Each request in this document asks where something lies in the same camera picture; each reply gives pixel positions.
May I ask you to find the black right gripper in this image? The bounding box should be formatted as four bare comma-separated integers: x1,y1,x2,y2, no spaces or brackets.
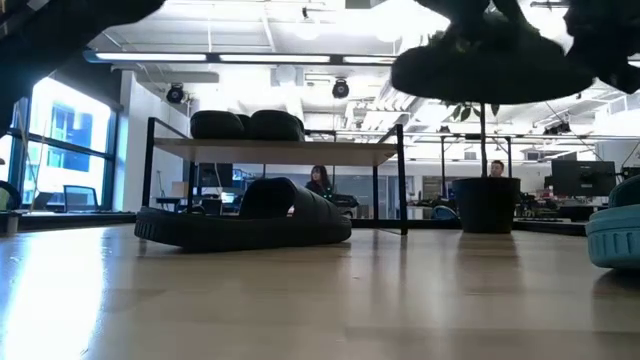
494,0,640,95

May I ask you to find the black rubber slide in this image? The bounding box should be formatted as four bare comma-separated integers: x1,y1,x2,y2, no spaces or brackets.
248,109,306,143
133,176,353,254
189,109,254,141
391,19,597,106

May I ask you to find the teal rubber slide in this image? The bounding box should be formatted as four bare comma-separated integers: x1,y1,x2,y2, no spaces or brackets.
584,174,640,271

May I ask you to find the large black monitor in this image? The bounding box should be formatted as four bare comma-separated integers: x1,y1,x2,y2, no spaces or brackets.
549,159,619,198

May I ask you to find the green potted plant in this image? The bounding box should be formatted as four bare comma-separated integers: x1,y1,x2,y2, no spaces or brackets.
427,27,522,235

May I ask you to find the blue chair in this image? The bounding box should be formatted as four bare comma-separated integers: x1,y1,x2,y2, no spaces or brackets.
430,204,460,222

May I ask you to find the small black monitor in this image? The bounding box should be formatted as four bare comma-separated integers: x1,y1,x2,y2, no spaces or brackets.
198,162,234,189

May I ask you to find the long ceiling light strip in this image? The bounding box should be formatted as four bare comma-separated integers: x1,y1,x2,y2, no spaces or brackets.
82,48,401,66

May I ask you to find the large glass window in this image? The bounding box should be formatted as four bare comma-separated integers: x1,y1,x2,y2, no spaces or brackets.
0,74,119,211

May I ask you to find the open laptop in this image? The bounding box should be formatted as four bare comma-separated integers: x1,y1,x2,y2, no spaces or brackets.
63,184,100,214

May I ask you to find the small grey box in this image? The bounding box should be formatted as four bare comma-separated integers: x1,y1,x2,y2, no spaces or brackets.
0,212,21,236

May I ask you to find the black aluminium rig frame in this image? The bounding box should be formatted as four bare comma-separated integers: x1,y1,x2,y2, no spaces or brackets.
19,212,587,237

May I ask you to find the wooden shelf with black frame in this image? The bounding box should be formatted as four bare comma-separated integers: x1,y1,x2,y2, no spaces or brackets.
140,116,410,236

